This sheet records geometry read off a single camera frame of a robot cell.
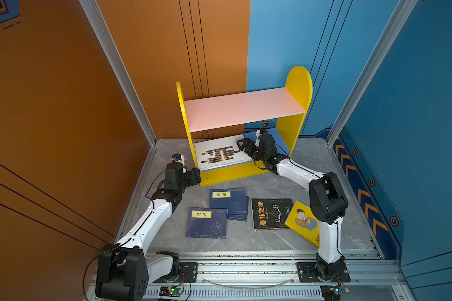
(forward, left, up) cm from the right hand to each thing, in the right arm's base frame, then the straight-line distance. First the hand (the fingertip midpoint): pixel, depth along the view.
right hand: (239, 145), depth 93 cm
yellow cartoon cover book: (-32, -28, -17) cm, 46 cm away
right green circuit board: (-58, -34, -21) cm, 71 cm away
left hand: (-14, +21, -1) cm, 26 cm away
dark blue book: (-21, +3, -18) cm, 28 cm away
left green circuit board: (-58, +27, -20) cm, 67 cm away
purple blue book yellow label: (-33, +15, -17) cm, 40 cm away
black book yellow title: (-28, -14, -17) cm, 36 cm away
